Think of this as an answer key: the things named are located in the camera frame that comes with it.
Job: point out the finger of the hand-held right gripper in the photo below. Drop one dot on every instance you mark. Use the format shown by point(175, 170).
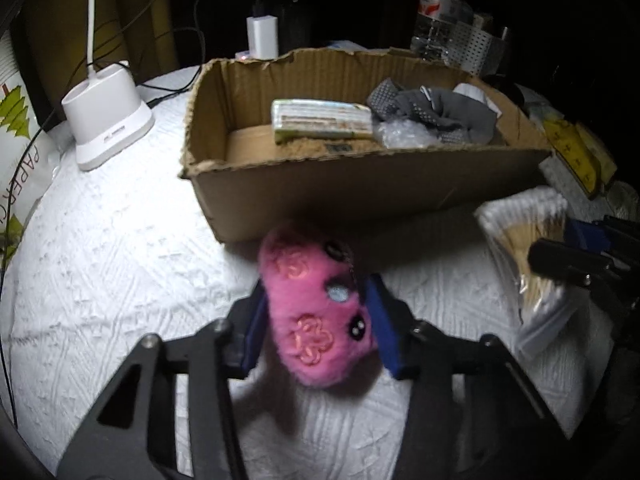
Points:
point(582, 235)
point(560, 261)

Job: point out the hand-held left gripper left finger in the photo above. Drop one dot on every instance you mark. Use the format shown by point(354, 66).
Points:
point(255, 340)

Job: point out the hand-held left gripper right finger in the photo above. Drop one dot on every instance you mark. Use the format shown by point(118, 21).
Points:
point(387, 330)

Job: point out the cotton swab bag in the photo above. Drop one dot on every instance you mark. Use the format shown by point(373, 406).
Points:
point(520, 230)

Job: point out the pink plush toy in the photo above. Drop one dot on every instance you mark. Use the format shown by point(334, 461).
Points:
point(310, 310)

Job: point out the cardboard box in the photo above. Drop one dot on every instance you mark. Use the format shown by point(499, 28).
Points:
point(350, 190)

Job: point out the grey dotted glove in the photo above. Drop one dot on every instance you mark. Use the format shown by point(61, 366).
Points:
point(390, 100)
point(460, 120)

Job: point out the white cloth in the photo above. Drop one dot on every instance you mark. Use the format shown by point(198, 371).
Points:
point(472, 94)

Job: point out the clear plastic bag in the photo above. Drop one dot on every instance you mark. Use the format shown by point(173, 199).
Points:
point(405, 135)

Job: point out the green white wipes pack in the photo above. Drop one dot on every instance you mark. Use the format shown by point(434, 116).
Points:
point(320, 120)

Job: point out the yellow plastic bag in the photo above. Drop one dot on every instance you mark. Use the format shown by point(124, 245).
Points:
point(575, 155)

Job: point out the white embossed tablecloth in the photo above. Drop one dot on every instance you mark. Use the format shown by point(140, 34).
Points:
point(125, 285)

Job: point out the white perforated basket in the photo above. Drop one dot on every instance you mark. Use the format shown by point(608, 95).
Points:
point(475, 47)

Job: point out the clear plastic water bottle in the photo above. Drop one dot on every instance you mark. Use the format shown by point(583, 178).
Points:
point(440, 5)

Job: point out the white lamp base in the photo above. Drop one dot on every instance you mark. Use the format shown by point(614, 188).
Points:
point(105, 110)

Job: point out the white charger plug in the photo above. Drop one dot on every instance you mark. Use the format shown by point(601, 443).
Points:
point(262, 37)

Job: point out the white paper cup package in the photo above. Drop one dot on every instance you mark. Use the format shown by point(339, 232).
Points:
point(20, 125)

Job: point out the yellow curtain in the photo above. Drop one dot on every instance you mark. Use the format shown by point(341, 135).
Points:
point(115, 10)

